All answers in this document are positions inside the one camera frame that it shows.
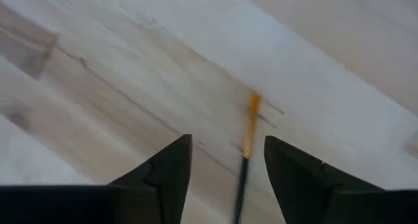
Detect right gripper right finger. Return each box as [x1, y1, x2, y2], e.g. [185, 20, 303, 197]
[264, 135, 418, 224]

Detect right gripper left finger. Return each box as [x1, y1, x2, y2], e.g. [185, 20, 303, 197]
[0, 135, 193, 224]

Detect black paintbrush gold ferrule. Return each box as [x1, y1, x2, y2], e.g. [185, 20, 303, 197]
[233, 92, 263, 224]

